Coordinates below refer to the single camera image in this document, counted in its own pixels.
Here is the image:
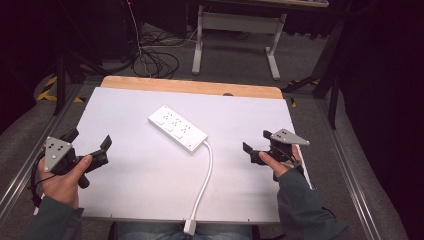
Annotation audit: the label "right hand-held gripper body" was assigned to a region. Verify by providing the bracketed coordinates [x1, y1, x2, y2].
[249, 128, 311, 166]

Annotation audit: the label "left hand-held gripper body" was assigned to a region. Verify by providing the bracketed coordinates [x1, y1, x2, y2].
[43, 135, 102, 190]

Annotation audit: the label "person's right hand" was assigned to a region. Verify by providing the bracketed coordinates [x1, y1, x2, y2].
[258, 144, 303, 179]

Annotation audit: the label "person's left hand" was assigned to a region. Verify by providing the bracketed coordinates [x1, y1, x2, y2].
[36, 154, 94, 210]

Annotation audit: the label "yellow black floor tape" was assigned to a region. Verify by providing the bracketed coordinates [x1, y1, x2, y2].
[35, 75, 86, 104]

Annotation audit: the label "white table cover sheet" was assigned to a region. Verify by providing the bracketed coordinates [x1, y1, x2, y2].
[71, 86, 314, 224]

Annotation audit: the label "black tripod stand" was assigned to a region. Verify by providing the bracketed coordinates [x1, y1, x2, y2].
[51, 0, 113, 117]

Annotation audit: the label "white power strip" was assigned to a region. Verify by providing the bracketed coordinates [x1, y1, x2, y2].
[147, 104, 209, 155]

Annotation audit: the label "black metal stand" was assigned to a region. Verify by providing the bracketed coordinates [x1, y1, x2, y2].
[280, 18, 346, 130]

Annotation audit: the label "white plug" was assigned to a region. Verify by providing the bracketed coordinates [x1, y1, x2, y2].
[182, 218, 198, 237]

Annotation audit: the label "person's legs in jeans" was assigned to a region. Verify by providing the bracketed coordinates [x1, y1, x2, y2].
[114, 221, 255, 240]

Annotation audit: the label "wooden desk top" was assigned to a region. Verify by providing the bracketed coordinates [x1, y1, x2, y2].
[213, 0, 331, 9]

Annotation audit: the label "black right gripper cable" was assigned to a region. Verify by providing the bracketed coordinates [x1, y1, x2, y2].
[279, 148, 306, 176]

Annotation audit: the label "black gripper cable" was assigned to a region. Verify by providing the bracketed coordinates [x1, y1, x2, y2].
[279, 148, 306, 176]
[29, 150, 58, 209]

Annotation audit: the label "metal floor rail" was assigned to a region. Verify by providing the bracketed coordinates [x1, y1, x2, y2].
[0, 83, 84, 216]
[314, 99, 383, 240]

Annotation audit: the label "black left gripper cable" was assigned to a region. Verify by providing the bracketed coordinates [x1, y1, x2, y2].
[29, 150, 58, 209]

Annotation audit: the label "white power strip cable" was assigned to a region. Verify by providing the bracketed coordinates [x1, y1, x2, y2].
[190, 139, 215, 223]

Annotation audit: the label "black floor cable bundle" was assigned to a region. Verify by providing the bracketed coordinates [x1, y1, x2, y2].
[132, 31, 181, 80]

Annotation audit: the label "white metal desk frame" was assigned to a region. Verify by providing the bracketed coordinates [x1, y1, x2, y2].
[191, 4, 288, 82]

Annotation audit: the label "white floor cable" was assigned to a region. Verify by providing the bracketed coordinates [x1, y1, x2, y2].
[139, 27, 201, 48]

